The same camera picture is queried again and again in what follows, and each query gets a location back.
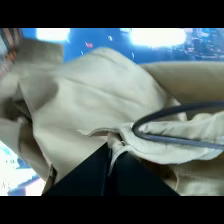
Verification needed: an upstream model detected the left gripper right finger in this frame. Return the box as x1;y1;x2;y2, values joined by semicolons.
105;151;180;197

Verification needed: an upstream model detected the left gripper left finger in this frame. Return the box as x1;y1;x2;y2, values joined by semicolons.
42;142;112;197

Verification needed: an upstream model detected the beige long-sleeved shirt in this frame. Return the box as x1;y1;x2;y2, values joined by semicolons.
0;38;224;197

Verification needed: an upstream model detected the grey clothes hanger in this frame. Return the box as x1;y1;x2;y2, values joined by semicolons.
131;100;224;151

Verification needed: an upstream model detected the checked shirt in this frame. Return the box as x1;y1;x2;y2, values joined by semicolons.
0;28;24;79

